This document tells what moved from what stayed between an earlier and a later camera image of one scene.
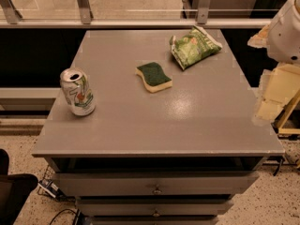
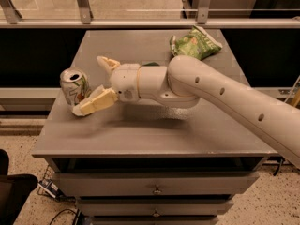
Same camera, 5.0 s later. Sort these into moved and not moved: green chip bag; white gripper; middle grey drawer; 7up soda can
Moved: white gripper
Not moved: green chip bag; middle grey drawer; 7up soda can
